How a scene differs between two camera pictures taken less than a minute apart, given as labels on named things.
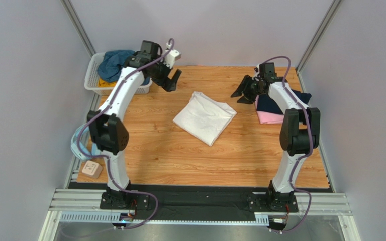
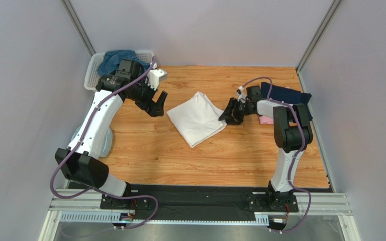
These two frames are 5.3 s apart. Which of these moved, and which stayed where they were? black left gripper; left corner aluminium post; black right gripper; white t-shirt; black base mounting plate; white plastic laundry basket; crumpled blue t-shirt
Moved: black left gripper; white t-shirt; black right gripper
Stayed: left corner aluminium post; crumpled blue t-shirt; black base mounting plate; white plastic laundry basket
